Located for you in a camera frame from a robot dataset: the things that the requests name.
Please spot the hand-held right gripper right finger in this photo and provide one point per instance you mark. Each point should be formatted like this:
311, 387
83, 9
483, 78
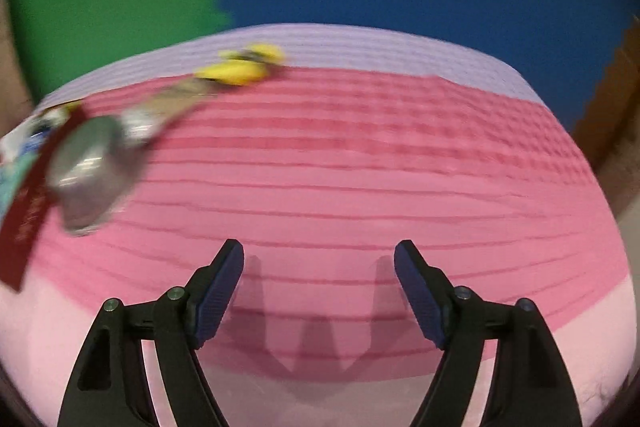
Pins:
420, 294

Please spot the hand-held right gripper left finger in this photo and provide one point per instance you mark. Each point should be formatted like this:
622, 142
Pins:
217, 294

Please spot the pink checkered blanket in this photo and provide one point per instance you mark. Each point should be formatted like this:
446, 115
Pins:
350, 167

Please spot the stainless steel bowl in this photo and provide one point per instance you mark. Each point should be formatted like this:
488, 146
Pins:
92, 172

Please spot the red tissue box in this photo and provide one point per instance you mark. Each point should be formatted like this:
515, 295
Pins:
27, 217

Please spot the yellow toy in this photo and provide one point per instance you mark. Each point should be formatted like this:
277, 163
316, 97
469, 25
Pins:
237, 68

